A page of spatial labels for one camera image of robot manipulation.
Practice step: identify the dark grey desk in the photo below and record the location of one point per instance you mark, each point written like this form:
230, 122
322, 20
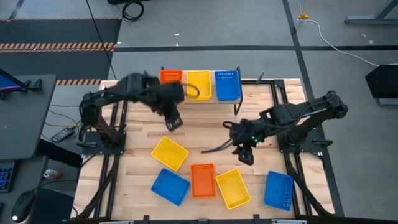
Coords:
25, 124

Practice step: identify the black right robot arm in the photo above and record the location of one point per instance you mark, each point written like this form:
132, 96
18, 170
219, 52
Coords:
311, 112

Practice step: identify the blue plastic basket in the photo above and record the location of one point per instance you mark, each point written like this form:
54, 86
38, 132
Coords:
170, 186
279, 191
228, 87

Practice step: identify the wooden shelf with black legs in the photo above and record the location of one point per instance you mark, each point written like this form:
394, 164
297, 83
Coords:
224, 102

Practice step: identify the computer monitor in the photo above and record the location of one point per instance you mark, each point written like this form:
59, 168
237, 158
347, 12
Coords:
7, 83

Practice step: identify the black monitor stand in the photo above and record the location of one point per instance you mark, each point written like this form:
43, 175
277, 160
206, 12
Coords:
35, 84

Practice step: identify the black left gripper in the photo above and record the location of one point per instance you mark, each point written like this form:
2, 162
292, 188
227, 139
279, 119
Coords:
168, 95

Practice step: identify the black case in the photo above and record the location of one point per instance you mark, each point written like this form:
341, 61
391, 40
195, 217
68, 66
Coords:
384, 81

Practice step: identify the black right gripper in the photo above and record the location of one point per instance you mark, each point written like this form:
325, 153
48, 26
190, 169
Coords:
245, 133

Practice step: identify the black keyboard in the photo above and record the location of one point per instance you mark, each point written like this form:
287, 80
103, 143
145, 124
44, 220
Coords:
6, 177

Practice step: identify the drink can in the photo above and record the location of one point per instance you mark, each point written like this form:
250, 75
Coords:
51, 174

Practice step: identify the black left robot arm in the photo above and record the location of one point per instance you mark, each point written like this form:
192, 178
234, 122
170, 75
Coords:
91, 109

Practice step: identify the yellow plastic basket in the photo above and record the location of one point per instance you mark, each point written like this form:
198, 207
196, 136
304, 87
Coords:
169, 153
202, 77
233, 189

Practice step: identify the black metal rig frame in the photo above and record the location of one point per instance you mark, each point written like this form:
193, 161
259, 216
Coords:
93, 150

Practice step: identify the grey desk leg frame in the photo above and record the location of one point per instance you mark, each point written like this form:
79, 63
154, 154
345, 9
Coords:
367, 20

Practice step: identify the black frame bracket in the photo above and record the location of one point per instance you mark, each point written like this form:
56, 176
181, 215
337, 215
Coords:
260, 78

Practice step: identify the orange plastic basket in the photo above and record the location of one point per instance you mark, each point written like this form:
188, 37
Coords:
171, 76
203, 182

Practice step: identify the yellow plug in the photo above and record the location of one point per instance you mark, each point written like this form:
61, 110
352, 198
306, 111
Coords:
303, 16

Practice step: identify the black power adapter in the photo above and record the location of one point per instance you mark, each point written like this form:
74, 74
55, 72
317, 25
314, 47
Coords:
62, 134

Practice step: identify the black computer mouse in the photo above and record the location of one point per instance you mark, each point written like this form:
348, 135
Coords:
23, 205

